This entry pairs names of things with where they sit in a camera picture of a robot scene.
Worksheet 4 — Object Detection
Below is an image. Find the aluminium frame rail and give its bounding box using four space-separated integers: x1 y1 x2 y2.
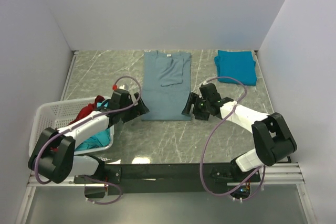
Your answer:
27 163 305 187

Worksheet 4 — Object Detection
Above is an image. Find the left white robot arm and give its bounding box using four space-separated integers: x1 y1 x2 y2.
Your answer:
28 88 149 185

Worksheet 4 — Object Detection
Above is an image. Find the folded teal t-shirt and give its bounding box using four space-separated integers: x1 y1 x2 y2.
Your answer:
214 50 257 86

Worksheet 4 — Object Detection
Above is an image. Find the grey-blue t-shirt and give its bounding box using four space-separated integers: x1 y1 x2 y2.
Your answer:
141 50 191 121

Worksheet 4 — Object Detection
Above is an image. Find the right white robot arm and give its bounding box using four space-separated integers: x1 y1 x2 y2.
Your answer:
182 83 297 181

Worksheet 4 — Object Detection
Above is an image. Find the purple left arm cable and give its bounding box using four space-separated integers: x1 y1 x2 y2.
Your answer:
34 76 144 185

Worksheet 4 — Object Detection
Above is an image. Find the white plastic laundry basket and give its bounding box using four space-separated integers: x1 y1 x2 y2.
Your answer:
27 95 116 156

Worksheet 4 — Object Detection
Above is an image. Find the black base crossbar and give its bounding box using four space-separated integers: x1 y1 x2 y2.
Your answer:
73 162 260 198

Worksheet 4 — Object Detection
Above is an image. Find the teal t-shirt in basket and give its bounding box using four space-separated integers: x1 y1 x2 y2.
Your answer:
75 100 113 153

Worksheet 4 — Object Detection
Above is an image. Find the dark red t-shirt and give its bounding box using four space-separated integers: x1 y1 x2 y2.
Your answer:
49 94 106 151

